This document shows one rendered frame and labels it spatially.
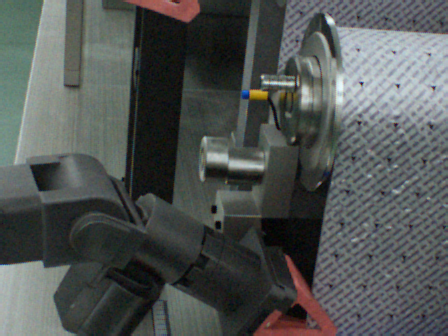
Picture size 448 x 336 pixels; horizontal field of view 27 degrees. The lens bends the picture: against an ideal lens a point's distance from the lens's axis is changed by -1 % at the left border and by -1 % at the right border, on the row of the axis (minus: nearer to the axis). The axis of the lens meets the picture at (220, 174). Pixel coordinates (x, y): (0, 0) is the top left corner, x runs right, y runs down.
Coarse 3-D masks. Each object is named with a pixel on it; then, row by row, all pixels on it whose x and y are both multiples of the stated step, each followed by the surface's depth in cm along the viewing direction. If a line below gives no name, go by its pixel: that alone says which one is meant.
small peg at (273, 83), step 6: (264, 78) 75; (270, 78) 75; (276, 78) 75; (282, 78) 75; (288, 78) 75; (294, 78) 75; (264, 84) 75; (270, 84) 75; (276, 84) 75; (282, 84) 75; (288, 84) 75; (294, 84) 75; (264, 90) 75; (270, 90) 75; (276, 90) 75; (282, 90) 75; (288, 90) 76
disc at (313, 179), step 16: (320, 16) 76; (320, 32) 76; (336, 32) 73; (336, 48) 72; (336, 64) 71; (336, 80) 71; (336, 96) 71; (336, 112) 71; (336, 128) 71; (336, 144) 72; (320, 160) 75; (304, 176) 80; (320, 176) 75
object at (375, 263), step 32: (352, 224) 76; (384, 224) 77; (416, 224) 77; (320, 256) 77; (352, 256) 78; (384, 256) 78; (416, 256) 78; (320, 288) 79; (352, 288) 79; (384, 288) 79; (416, 288) 80; (352, 320) 80; (384, 320) 81; (416, 320) 81
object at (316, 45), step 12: (312, 36) 78; (312, 48) 78; (324, 48) 74; (324, 60) 74; (324, 72) 74; (324, 84) 74; (324, 96) 74; (324, 108) 73; (324, 120) 73; (324, 132) 73; (324, 144) 74; (300, 156) 81; (312, 156) 77; (312, 168) 77
